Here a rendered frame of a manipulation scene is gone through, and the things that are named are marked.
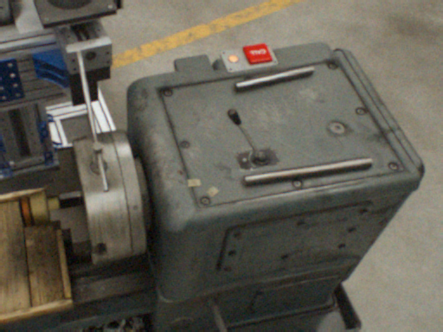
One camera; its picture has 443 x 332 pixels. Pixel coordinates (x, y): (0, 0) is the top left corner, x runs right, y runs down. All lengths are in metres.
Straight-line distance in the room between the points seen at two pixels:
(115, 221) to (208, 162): 0.24
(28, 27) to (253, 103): 0.79
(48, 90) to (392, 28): 2.37
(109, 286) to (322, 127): 0.67
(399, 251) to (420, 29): 1.52
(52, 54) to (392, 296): 1.71
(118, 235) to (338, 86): 0.65
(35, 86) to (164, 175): 0.80
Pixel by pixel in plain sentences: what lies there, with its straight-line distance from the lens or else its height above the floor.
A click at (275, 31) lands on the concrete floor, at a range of 3.55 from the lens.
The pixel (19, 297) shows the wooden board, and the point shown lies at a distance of 1.52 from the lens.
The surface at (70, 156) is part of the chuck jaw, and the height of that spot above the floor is 1.18.
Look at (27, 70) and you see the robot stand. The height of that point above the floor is 0.95.
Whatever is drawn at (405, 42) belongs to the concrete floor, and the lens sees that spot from 3.70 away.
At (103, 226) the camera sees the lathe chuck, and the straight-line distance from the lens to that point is 1.26.
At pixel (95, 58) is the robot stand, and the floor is 1.07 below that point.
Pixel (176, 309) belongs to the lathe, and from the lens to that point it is 1.61.
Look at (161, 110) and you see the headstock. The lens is 1.34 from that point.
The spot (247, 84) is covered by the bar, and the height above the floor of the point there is 1.27.
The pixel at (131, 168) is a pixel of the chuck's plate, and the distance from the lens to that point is 1.26.
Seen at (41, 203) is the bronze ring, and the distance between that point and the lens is 1.36.
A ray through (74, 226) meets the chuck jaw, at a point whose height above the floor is 1.11.
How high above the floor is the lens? 2.26
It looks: 54 degrees down
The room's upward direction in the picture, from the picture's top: 3 degrees clockwise
